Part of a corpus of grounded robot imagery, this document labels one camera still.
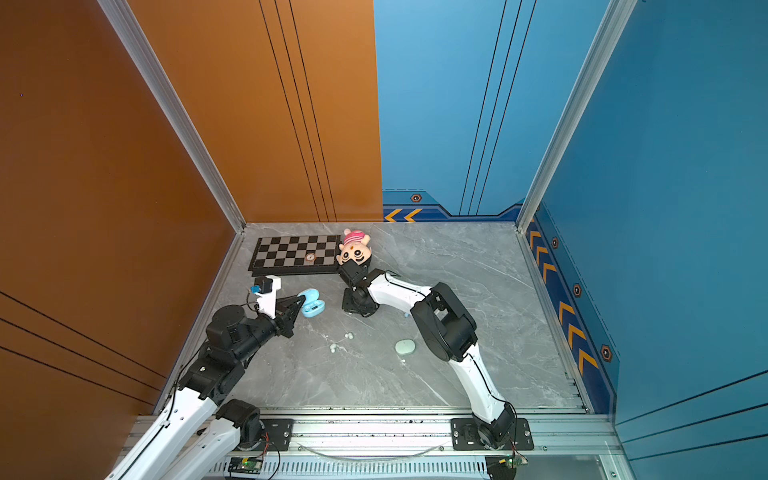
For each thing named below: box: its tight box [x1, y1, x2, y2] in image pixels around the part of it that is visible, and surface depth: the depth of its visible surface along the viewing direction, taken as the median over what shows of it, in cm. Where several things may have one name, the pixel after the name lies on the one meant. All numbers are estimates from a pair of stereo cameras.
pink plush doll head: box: [336, 228, 373, 265], surface depth 104 cm
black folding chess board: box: [248, 235, 341, 276], surface depth 108 cm
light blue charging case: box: [297, 288, 326, 318], surface depth 75 cm
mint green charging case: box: [394, 339, 417, 356], surface depth 88 cm
